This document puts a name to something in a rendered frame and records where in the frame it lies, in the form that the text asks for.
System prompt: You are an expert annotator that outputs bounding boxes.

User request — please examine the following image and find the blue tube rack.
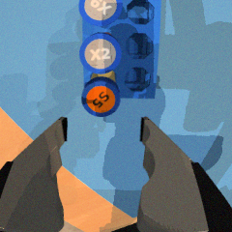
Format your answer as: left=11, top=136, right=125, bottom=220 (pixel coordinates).
left=82, top=0, right=161, bottom=99

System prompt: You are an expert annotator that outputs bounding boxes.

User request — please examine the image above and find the blue bench mat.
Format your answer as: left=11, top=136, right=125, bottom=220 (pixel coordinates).
left=0, top=0, right=232, bottom=218

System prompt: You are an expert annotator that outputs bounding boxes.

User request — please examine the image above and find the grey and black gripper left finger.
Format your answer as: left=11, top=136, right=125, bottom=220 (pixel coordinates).
left=0, top=117, right=68, bottom=232

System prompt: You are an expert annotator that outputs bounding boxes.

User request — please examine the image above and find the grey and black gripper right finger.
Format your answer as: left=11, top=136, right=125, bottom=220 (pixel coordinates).
left=136, top=117, right=232, bottom=232

